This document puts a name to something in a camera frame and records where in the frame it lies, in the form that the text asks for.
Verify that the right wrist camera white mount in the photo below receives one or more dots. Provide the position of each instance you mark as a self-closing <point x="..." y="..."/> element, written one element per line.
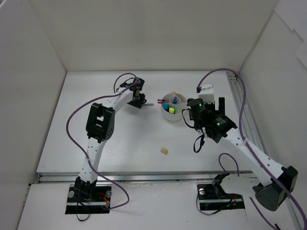
<point x="206" y="93"/>

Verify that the white round divided organizer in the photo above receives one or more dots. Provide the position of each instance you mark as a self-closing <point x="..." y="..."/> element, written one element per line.
<point x="172" y="105"/>

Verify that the clear glue bottle blue cap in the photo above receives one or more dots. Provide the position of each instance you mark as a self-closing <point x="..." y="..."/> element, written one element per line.
<point x="175" y="100"/>

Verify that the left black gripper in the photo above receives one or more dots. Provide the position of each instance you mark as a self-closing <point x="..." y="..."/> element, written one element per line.
<point x="138" y="101"/>

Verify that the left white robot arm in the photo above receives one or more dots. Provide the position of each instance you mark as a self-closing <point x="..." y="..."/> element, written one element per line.
<point x="100" y="127"/>

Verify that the dark pen in clear sleeve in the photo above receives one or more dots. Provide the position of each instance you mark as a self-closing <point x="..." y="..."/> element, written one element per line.
<point x="149" y="104"/>

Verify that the small wooden clip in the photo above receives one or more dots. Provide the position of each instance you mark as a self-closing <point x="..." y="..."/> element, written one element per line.
<point x="164" y="151"/>

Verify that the yellow cap black highlighter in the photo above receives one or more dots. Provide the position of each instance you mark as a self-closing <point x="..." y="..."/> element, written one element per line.
<point x="171" y="110"/>

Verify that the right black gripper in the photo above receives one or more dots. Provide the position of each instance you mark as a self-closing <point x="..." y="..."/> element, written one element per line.
<point x="218" y="106"/>

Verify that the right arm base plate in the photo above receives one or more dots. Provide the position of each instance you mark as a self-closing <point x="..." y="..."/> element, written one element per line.
<point x="212" y="199"/>

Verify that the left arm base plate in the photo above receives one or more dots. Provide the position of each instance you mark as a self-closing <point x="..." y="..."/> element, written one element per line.
<point x="98" y="202"/>

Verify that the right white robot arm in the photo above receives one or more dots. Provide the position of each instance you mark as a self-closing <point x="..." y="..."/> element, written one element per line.
<point x="276" y="181"/>

